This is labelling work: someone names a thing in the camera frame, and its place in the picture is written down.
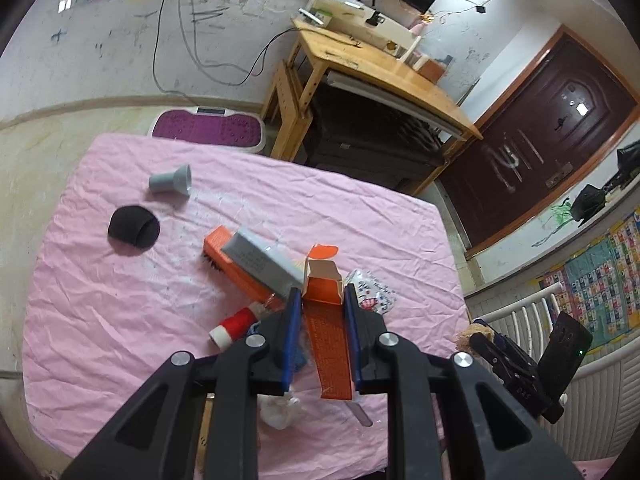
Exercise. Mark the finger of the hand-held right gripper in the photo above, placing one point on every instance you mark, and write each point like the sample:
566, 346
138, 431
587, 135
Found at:
487, 352
510, 347

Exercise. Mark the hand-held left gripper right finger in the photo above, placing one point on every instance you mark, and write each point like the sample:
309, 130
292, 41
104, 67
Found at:
351, 345

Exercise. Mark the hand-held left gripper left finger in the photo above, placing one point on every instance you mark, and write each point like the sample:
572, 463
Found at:
292, 345

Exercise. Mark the orange carton with flap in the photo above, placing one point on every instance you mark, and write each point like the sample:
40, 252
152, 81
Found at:
327, 340

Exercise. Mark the long orange box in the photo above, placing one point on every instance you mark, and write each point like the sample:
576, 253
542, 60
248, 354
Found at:
240, 275

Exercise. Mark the grey box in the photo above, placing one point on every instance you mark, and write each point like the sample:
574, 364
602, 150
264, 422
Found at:
260, 260

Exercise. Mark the white chair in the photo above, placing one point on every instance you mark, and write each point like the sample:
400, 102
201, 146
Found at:
525, 310

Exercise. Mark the white printed packet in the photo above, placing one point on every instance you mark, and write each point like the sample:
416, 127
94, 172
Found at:
372, 292

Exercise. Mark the red and white bottle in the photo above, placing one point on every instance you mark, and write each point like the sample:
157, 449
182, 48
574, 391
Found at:
235, 327

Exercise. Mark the white radiator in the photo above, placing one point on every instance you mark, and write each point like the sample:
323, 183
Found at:
605, 405

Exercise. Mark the white crumpled plastic bag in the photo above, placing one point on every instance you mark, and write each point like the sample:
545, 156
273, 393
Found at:
280, 412

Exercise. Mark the black bag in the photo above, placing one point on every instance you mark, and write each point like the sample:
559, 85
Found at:
592, 200

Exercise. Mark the pink sheet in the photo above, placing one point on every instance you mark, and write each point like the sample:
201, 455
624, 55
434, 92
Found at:
125, 310

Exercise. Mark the black round cloth pad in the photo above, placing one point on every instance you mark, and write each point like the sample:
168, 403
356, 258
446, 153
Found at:
131, 227

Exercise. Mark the grey plastic funnel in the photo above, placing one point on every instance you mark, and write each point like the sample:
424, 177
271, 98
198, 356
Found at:
170, 181

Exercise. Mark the brown door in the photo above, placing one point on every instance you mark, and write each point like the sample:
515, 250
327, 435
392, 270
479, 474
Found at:
540, 125

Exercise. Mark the purple foot massager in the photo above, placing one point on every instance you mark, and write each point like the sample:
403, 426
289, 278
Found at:
207, 127

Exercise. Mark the wooden desk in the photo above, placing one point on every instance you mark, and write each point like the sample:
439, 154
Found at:
380, 67

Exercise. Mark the colourful wall chart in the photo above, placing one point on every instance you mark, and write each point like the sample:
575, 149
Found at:
600, 275

